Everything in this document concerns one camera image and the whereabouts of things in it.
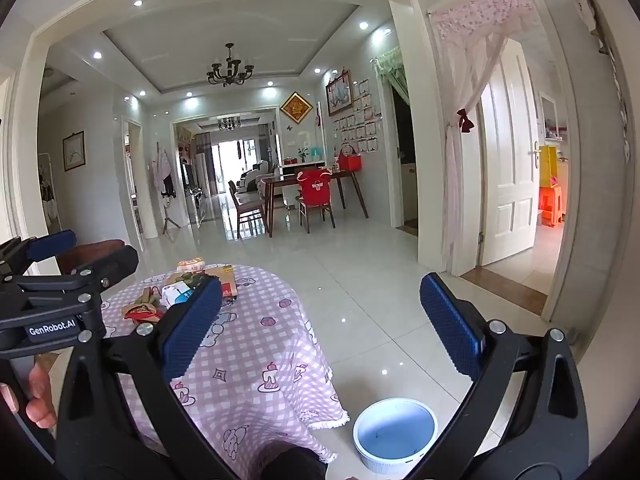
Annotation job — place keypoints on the red basket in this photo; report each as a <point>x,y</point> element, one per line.
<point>350,162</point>

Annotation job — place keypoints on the red-brown packet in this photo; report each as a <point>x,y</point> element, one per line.
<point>224,280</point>

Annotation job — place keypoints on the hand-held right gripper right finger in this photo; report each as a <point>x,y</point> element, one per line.
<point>450,325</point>

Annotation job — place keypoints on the large black chandelier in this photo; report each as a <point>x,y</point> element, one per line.
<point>230,67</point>

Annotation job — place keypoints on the dark wooden dining table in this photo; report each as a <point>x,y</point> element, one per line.
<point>285,180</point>

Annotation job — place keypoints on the small framed ink picture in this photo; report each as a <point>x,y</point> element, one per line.
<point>74,149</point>

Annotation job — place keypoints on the red bow curtain tie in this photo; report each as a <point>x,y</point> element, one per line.
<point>466,121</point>

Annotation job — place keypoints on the white clothes rack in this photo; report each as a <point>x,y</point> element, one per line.
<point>49,195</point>

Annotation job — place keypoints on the white round bin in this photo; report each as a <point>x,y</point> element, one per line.
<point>395,435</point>

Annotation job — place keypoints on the framed wall picture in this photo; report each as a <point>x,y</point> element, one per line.
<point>340,92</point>

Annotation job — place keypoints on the small black chandelier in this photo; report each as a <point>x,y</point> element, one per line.
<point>229,123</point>

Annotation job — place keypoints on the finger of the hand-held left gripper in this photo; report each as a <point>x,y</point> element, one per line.
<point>47,246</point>
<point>117,262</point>

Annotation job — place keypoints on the gold diamond wall decoration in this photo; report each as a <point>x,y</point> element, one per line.
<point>296,106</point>

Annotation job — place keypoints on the white panel door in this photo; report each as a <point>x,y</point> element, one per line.
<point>507,160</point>

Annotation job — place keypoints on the wooden dining chair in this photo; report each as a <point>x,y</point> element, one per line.
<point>247,207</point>

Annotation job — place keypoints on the white and blue carton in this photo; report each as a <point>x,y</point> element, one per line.
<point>175,294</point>

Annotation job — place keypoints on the chair with red cover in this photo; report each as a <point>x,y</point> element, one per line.
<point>315,187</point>

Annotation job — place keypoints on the pink floral door curtain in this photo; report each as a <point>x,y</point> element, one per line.
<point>480,15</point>

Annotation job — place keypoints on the red and tan wrapper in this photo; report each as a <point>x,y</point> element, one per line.
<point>142,312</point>

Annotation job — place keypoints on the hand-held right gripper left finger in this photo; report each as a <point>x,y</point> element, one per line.
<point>192,327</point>

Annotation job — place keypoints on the yellow cabinet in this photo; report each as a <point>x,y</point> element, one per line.
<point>548,165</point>

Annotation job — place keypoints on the group of wall certificates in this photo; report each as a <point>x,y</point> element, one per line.
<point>360,130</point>

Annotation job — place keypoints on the brown chair back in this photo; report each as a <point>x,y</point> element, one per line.
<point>85,254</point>

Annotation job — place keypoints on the person's dark trouser leg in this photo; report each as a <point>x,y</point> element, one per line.
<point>295,467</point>

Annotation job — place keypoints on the hanging clothes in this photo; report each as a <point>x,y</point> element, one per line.
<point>164,170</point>

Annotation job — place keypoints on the green curtain valance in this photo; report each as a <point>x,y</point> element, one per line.
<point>392,67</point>

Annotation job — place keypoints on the green-brown wrapper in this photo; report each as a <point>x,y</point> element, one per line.
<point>184,278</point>

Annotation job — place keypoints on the pink checked tablecloth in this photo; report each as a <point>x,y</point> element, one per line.
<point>260,350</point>

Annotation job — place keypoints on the grey sofa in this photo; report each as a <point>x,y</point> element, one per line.
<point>255,177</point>

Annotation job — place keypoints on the wooden tripod stand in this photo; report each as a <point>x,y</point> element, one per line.
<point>170,212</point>

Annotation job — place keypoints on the person's left hand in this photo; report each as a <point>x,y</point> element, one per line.
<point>37,400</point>

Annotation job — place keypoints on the orange plastic stool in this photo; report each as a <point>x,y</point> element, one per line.
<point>550,205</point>

